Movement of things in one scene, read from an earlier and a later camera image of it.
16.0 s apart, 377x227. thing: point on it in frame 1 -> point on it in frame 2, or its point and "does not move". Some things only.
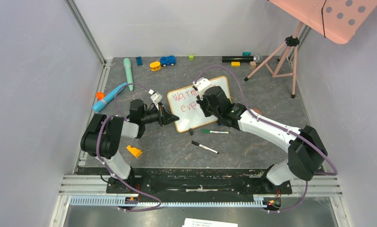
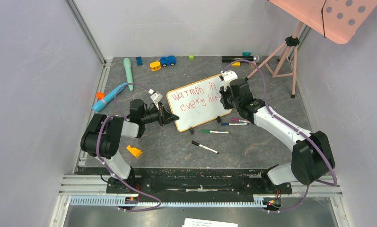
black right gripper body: [205, 104] -> [225, 98]
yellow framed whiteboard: [182, 103] does not move
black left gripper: [164, 117] does not move
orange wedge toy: [136, 152] does not move
